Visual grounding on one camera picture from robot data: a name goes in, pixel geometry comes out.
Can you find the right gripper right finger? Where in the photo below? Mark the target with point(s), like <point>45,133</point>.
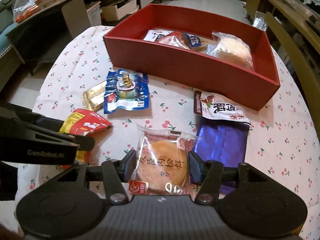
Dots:
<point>197,167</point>

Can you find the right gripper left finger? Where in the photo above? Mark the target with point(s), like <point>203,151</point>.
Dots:
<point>127,166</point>

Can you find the meat floss cake packet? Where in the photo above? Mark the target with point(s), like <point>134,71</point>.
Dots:
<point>162,162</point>

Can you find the red yellow Trolli packet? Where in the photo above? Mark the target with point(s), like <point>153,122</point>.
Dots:
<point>87,123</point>

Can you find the white brown duck snack packet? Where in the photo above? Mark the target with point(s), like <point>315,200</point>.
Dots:
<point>214,106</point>

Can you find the white small bread snack packet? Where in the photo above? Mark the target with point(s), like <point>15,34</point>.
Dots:
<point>154,35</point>

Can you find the purple foil packet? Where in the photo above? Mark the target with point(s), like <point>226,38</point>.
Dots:
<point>221,140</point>

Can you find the gold foil packet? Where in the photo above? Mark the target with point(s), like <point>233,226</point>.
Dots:
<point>93,98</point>

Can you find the blue snack packet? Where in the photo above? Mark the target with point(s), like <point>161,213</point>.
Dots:
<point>126,90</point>

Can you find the grey coffee table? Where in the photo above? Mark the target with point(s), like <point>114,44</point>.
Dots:
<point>33,37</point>

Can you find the clear wrapped bun packet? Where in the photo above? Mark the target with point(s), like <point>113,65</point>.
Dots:
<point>230,48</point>

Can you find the small blue white packet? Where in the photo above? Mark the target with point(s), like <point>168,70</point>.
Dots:
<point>193,42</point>

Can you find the red cardboard tray box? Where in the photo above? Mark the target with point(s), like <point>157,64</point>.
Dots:
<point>253,88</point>

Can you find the red triangular snack packet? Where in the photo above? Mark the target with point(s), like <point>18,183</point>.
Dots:
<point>174,39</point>

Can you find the white storage bin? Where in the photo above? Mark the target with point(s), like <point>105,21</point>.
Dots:
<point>118,10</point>

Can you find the silver foil bag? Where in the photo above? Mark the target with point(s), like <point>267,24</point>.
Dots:
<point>259,21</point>

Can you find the long wooden tv cabinet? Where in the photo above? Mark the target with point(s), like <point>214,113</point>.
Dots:
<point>287,24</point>

